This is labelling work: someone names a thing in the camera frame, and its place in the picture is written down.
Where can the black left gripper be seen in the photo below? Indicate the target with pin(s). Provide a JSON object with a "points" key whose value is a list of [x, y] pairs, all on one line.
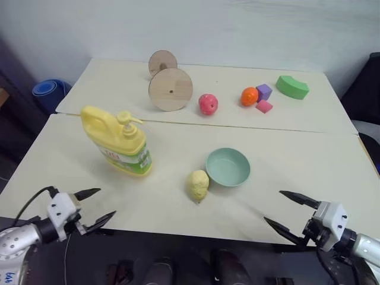
{"points": [[76, 226]]}

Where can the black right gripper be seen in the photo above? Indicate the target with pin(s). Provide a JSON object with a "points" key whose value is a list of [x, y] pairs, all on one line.
{"points": [[316, 233]]}

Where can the yellow detergent bottle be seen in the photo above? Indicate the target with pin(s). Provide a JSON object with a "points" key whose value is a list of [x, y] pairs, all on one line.
{"points": [[124, 142]]}

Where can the teal plastic bowl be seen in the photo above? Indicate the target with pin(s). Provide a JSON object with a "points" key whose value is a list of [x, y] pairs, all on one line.
{"points": [[227, 167]]}

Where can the dark rounded shape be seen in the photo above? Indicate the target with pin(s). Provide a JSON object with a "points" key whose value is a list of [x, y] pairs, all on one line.
{"points": [[160, 271]]}

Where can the yellow lumpy toy fruit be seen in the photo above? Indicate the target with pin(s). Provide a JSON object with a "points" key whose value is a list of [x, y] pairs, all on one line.
{"points": [[198, 185]]}

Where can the pink foam block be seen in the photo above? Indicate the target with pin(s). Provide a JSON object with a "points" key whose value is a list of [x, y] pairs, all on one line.
{"points": [[264, 107]]}

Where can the blue rolled mat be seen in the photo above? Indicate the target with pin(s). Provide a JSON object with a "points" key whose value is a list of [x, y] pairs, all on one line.
{"points": [[47, 90]]}

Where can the orange toy fruit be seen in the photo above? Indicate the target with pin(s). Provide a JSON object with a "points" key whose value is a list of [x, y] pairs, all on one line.
{"points": [[248, 96]]}

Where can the purple foam cube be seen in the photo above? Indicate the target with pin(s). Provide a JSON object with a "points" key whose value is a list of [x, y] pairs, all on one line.
{"points": [[264, 91]]}

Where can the green curved foam block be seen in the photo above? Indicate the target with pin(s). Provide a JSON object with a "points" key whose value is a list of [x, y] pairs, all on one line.
{"points": [[292, 86]]}

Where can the black chair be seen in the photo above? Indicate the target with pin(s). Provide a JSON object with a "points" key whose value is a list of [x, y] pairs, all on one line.
{"points": [[368, 98]]}

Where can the red toy fruit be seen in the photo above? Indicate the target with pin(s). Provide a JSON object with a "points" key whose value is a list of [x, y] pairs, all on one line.
{"points": [[208, 104]]}

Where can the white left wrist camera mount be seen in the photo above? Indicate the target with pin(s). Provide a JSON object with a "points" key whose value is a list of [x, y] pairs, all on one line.
{"points": [[60, 210]]}

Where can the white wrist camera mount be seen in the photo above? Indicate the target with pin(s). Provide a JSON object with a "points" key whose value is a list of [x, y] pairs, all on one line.
{"points": [[331, 218], [60, 210]]}

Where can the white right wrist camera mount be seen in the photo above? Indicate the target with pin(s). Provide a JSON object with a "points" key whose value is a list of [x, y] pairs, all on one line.
{"points": [[331, 218]]}

